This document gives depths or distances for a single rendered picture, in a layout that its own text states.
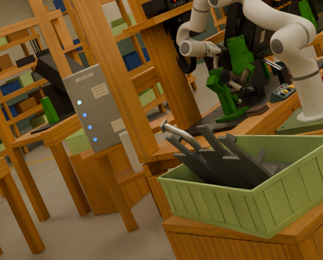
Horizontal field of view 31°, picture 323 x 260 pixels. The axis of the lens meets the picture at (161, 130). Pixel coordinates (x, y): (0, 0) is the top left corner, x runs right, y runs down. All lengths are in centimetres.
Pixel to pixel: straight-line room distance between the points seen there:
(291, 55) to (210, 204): 80
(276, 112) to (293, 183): 109
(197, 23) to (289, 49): 62
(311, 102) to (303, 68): 16
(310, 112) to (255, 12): 51
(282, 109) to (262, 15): 60
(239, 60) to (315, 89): 80
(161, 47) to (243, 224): 159
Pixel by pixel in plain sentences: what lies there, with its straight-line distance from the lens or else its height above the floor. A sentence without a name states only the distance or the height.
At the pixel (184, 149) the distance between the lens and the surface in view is 216.
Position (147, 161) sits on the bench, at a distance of 309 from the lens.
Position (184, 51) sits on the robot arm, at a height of 132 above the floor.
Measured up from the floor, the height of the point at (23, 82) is 122.
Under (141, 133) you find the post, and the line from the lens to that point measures 304.
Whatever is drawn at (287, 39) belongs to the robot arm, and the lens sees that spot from 250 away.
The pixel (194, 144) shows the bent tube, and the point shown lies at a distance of 217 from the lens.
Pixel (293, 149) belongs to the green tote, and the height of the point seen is 91.
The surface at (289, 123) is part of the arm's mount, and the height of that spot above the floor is 88.
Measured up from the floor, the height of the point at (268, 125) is 86.
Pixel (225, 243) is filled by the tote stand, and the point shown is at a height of 73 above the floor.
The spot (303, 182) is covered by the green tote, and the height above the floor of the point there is 89.
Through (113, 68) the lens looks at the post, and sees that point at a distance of 299.
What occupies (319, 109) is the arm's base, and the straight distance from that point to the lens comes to 262.
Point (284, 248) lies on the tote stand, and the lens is 191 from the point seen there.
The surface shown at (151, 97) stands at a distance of 918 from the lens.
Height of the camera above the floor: 158
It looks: 11 degrees down
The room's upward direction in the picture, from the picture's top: 22 degrees counter-clockwise
